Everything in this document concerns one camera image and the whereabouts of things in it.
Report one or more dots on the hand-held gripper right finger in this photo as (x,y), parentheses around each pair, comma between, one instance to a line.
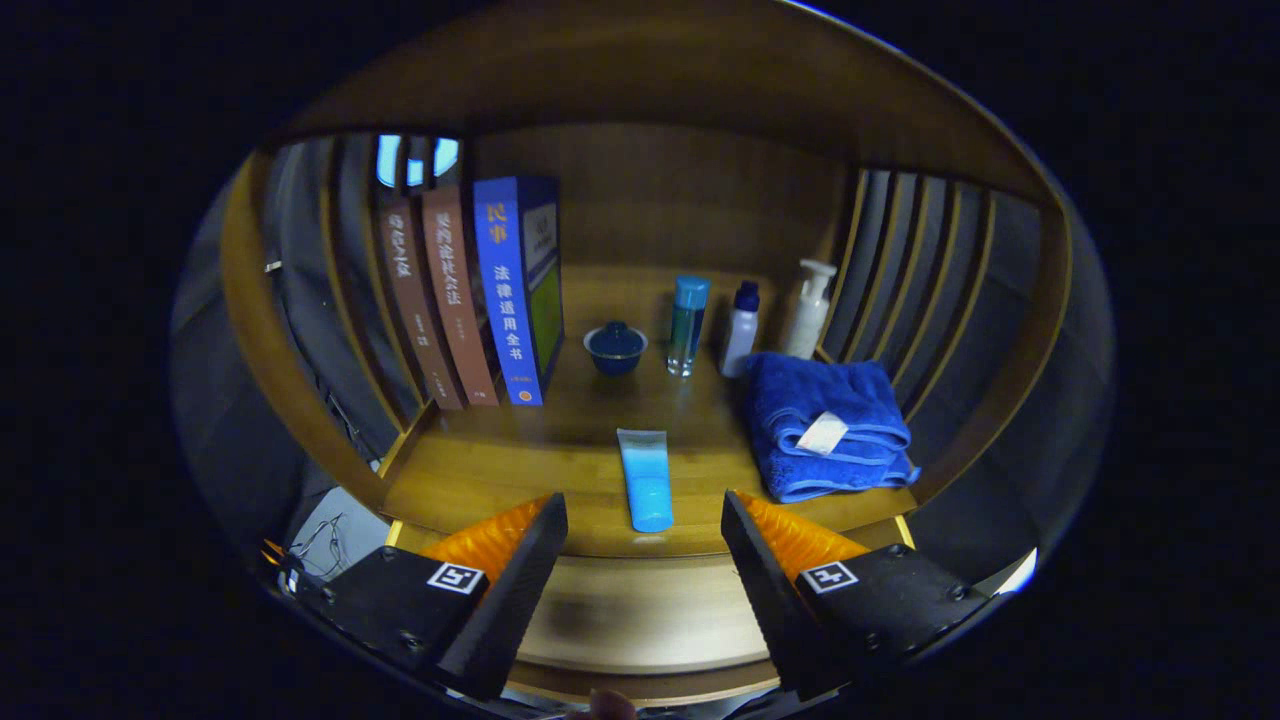
(775,595)

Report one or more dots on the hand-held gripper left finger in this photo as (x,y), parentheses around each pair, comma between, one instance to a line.
(510,595)

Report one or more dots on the blue squeeze tube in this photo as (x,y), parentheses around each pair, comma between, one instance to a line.
(647,480)

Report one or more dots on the wooden cabinet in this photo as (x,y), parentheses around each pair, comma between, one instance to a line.
(660,190)

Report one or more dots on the folded blue towel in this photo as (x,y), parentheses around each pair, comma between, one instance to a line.
(830,400)

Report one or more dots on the white bottle with dark cap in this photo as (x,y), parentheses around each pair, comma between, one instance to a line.
(740,335)

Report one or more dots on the blue lidded teacup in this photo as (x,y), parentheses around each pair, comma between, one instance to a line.
(615,350)

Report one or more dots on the white pump bottle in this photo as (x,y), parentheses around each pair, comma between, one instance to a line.
(808,315)

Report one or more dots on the blue glass bottle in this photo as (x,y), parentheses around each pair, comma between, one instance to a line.
(687,325)

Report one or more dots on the thick blue book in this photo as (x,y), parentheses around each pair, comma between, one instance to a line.
(505,300)

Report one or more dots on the light brown book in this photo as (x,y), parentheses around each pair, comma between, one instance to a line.
(455,300)

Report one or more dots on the dark brown book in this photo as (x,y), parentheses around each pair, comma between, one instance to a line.
(410,300)

